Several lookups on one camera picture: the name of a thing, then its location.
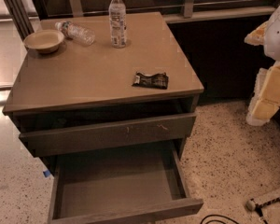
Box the beige ceramic bowl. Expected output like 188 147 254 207
23 29 64 54

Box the black floor cable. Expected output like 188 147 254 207
200 214 241 224

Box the lying clear water bottle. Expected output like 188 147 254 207
55 21 95 46

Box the upper open wooden drawer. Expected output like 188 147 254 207
20 112 196 157

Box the black rxbar chocolate wrapper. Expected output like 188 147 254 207
133 72 169 90

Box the white robot base leg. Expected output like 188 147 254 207
245 188 280 211

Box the open wooden drawer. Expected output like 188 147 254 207
20 112 196 157
48 141 203 224

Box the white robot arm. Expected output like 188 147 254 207
245 5 280 126

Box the lower open wooden drawer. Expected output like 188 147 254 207
48 141 203 224

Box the upright clear water bottle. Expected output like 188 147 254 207
108 0 127 48

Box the brown wooden drawer cabinet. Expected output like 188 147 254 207
3 13 203 171

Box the metal railing shelf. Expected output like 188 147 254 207
0 0 280 40

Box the blue tape piece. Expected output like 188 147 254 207
43 170 51 177

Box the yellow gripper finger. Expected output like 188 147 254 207
244 22 267 46
246 62 280 126

